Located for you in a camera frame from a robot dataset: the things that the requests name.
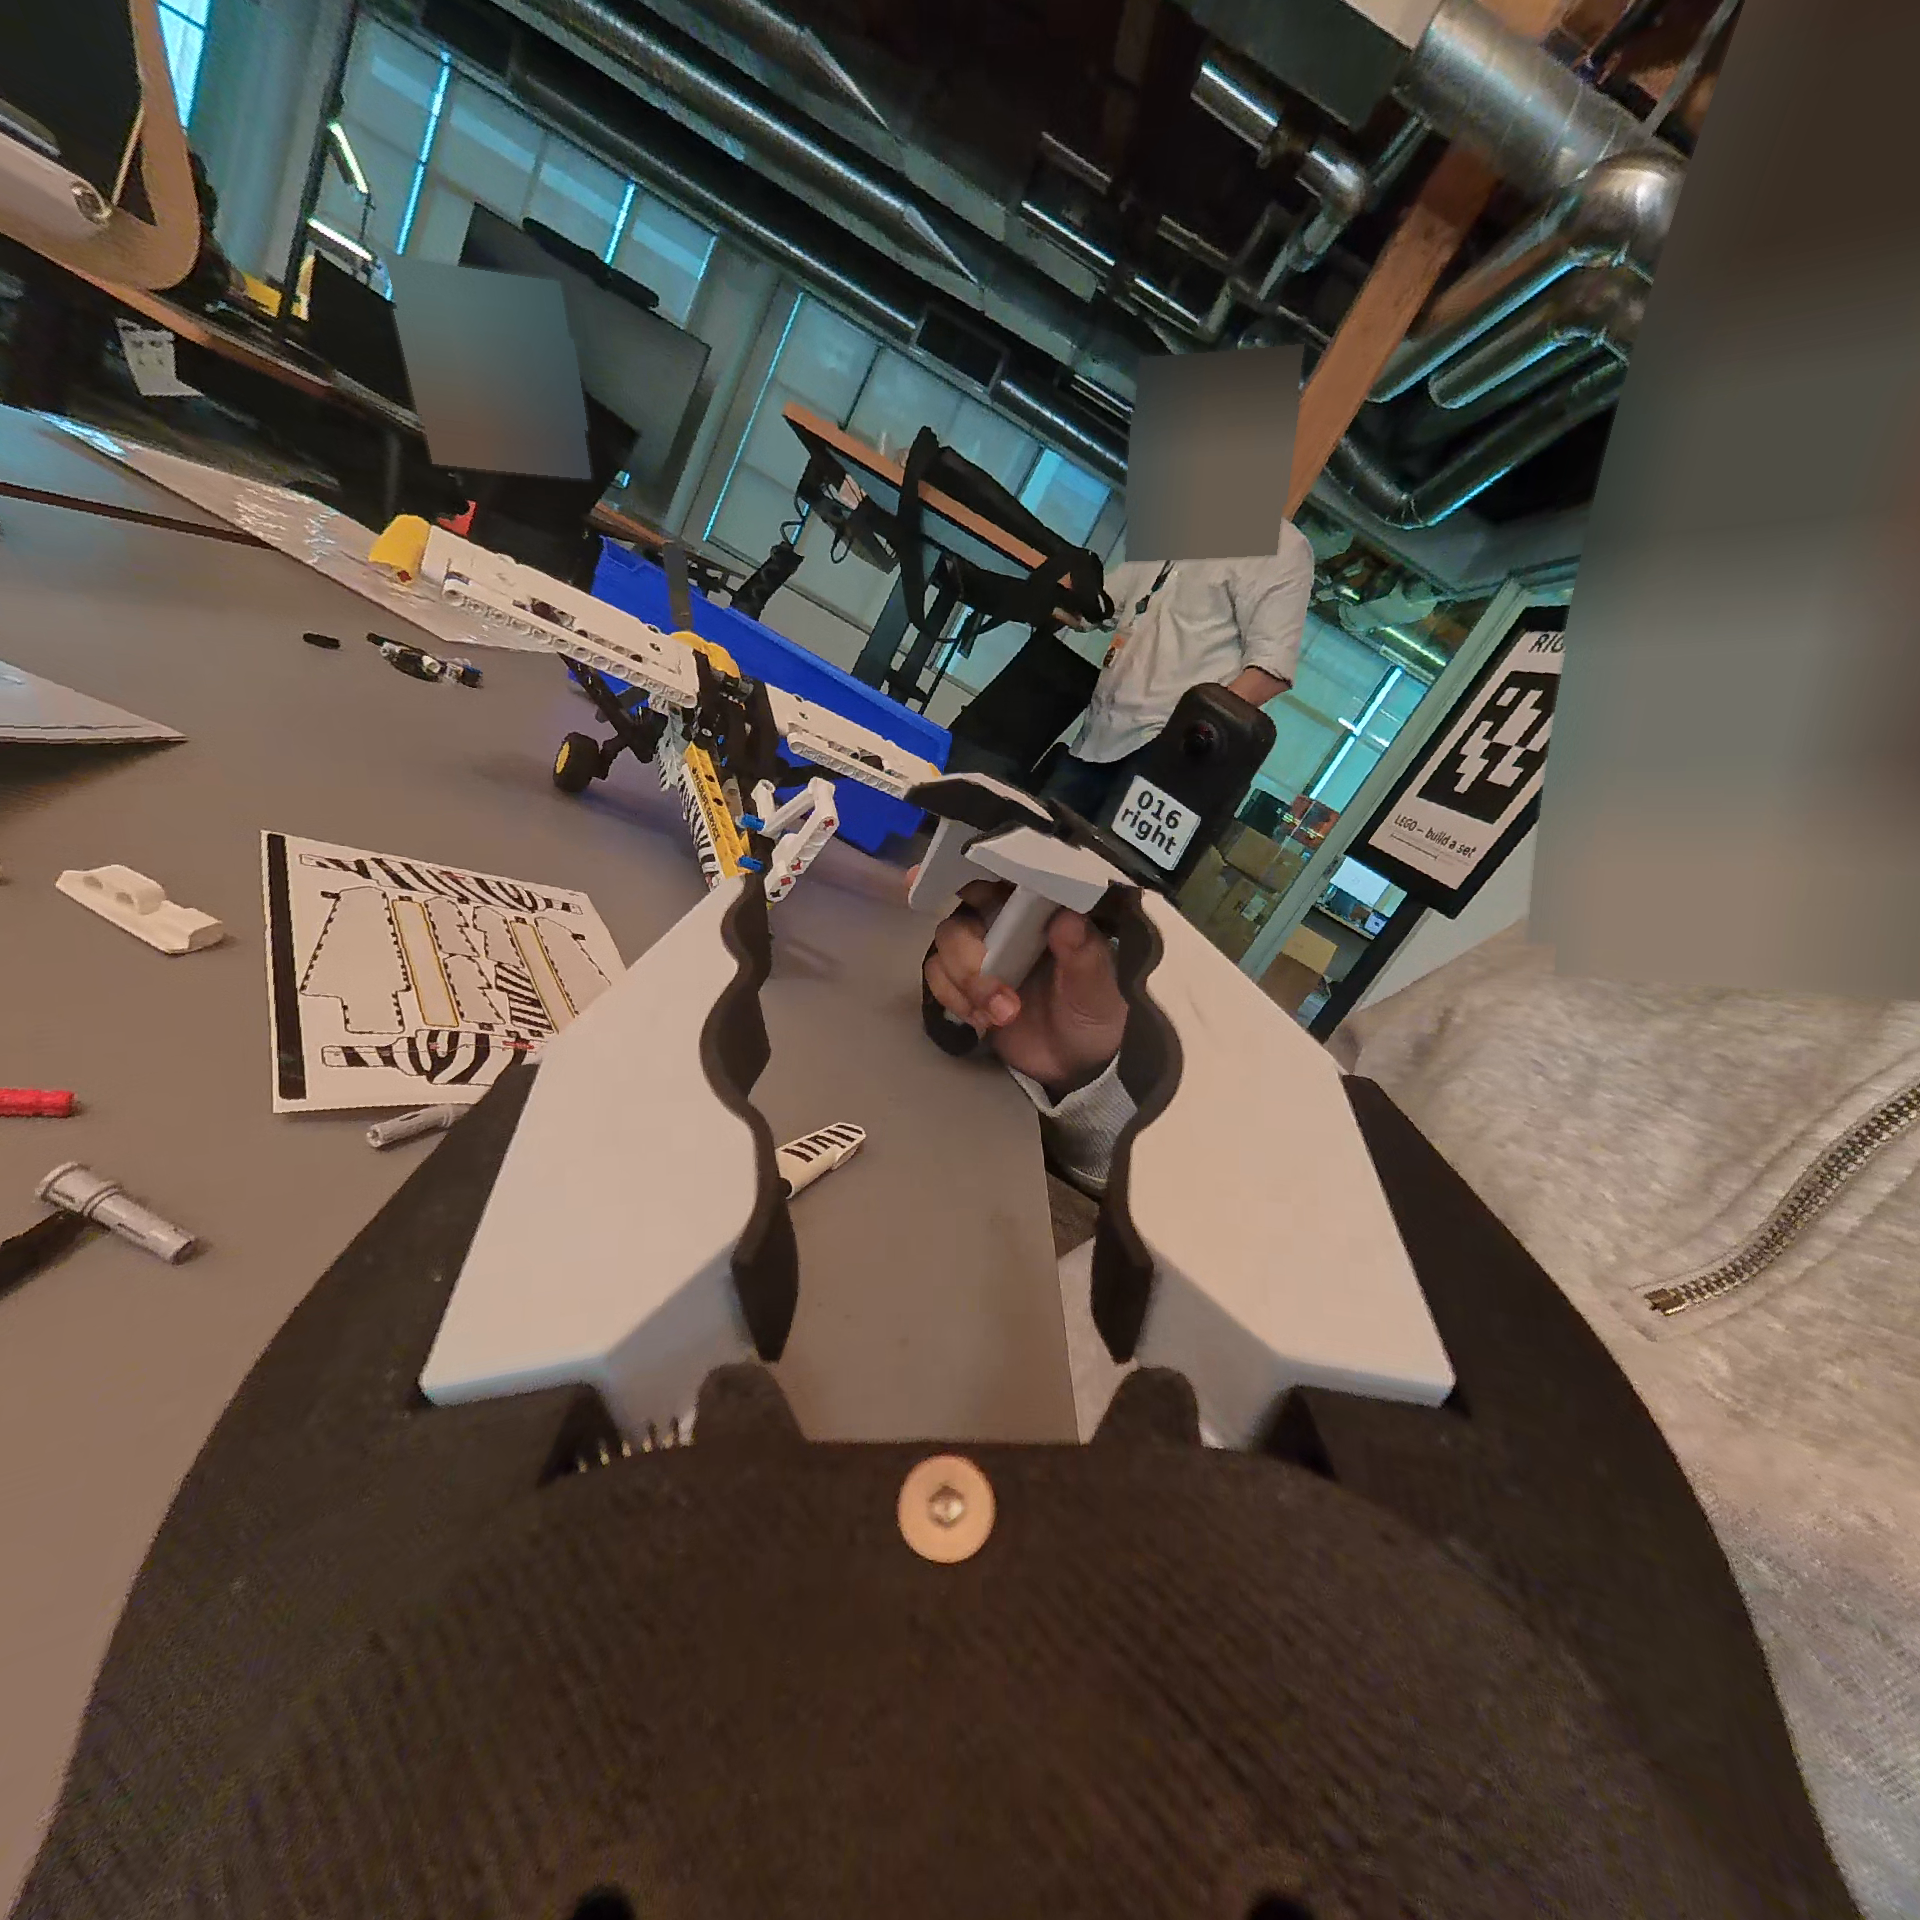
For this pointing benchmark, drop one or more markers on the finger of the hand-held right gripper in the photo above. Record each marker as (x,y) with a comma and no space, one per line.
(1051,867)
(944,854)

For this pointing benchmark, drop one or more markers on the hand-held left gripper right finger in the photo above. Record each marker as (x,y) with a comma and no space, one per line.
(1276,1200)

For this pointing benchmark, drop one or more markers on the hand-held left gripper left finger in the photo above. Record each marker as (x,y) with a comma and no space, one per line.
(601,1200)

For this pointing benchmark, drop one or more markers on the small striped sticker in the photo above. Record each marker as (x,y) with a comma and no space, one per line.
(816,1155)

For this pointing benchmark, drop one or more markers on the grey lego pin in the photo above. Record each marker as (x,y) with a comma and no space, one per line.
(422,1121)

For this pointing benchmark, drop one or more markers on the scattered loose lego pieces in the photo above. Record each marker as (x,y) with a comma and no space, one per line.
(117,1200)

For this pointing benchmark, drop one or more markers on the white yellow lego plane model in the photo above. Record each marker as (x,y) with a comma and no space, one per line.
(509,594)

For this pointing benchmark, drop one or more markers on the white lego wedge panel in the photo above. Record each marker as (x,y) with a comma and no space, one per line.
(142,912)

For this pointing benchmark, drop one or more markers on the small dark lego parts cluster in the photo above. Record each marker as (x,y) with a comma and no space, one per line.
(432,659)

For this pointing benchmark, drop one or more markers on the lego instruction booklet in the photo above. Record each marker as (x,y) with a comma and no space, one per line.
(78,712)

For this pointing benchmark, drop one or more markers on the person's right hand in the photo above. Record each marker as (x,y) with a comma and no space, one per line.
(1076,1019)

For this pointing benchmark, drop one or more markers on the blue plastic bin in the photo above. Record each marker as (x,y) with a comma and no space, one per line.
(841,701)

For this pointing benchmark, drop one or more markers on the stack of cardboard boxes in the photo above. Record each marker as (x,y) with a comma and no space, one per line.
(1291,941)

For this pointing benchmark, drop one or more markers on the black and white marker board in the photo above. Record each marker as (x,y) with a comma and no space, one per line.
(1485,749)

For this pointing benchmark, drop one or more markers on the zebra striped sticker sheet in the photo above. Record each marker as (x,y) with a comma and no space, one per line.
(422,963)

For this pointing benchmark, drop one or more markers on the wooden standing desk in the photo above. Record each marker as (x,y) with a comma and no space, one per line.
(928,494)

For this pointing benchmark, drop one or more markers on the dark flat screen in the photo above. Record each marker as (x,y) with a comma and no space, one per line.
(649,373)

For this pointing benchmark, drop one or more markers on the tan-edged computer monitor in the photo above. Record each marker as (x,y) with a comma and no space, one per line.
(165,224)

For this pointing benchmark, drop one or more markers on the metal air duct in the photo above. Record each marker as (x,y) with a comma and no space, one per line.
(1544,135)

